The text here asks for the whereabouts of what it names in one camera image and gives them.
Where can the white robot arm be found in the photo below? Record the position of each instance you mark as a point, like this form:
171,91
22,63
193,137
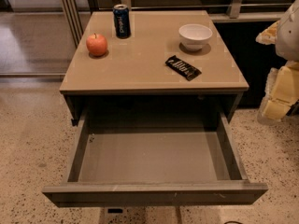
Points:
287,42

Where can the black rxbar chocolate wrapper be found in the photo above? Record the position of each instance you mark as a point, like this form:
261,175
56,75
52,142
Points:
183,68

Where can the beige cabinet with top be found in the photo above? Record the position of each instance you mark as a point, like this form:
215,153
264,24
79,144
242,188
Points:
137,64

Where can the white ceramic bowl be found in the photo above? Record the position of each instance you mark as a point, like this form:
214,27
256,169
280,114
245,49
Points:
194,37

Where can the metal frame post left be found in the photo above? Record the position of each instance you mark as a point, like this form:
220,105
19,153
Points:
71,12

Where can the open grey top drawer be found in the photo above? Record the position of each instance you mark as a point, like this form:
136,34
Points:
154,159

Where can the blue pepsi can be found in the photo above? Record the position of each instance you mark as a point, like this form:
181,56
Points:
121,21

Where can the red apple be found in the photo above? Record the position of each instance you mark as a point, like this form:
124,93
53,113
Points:
96,44

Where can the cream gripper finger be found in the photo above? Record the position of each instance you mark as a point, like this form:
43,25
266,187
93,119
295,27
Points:
269,35
281,91

